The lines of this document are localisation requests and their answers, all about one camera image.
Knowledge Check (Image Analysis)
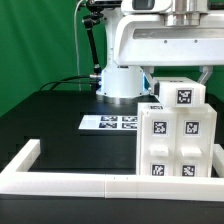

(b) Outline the white block with tags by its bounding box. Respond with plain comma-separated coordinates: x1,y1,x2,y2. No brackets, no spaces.
152,77,206,107

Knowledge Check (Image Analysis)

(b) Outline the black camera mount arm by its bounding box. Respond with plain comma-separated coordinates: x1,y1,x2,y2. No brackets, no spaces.
82,0,102,74

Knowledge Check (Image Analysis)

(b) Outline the white door piece with knob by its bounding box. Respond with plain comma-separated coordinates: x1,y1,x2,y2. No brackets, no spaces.
139,110,176,176

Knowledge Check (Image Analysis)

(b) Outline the white U-shaped frame border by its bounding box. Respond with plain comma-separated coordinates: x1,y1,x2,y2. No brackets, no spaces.
0,139,224,202

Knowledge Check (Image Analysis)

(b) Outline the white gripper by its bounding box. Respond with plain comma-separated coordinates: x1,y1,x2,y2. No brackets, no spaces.
114,0,224,87

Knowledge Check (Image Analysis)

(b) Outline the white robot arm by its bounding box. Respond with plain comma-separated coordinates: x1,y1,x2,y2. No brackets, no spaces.
83,0,224,107

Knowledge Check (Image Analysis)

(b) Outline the white cable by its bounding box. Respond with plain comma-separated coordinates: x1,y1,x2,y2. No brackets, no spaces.
73,0,83,92

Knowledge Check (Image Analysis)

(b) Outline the black cable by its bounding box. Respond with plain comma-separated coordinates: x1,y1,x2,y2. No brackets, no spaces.
39,74,101,92

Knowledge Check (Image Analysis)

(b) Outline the white flat panel with tags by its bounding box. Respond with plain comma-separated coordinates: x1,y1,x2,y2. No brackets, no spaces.
79,115,137,131

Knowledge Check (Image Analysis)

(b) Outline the white cabinet box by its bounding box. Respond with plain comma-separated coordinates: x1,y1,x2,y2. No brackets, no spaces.
136,103,217,177

